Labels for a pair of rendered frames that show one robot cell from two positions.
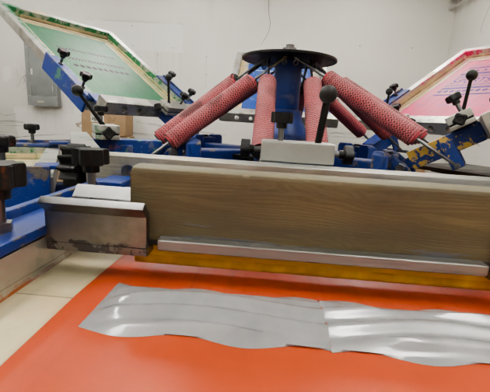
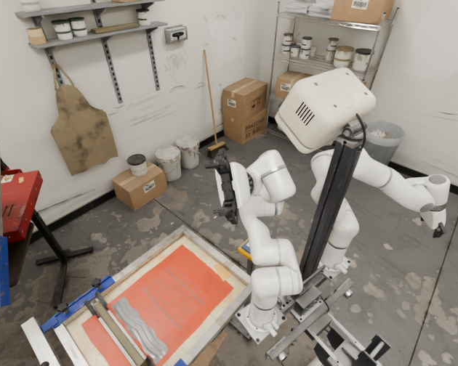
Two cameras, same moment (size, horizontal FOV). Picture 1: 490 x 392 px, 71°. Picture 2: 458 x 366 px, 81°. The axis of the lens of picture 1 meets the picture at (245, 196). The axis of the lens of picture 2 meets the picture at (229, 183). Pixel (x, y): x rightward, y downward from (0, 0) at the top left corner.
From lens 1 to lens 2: 1.35 m
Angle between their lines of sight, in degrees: 116
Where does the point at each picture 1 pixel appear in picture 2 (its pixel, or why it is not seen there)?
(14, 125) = not seen: outside the picture
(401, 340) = (136, 315)
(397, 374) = (142, 313)
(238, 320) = (149, 335)
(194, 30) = not seen: outside the picture
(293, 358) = (150, 323)
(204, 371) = (161, 329)
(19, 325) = (175, 356)
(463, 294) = not seen: hidden behind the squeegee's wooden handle
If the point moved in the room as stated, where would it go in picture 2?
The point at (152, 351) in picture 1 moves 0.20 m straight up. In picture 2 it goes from (163, 337) to (155, 317)
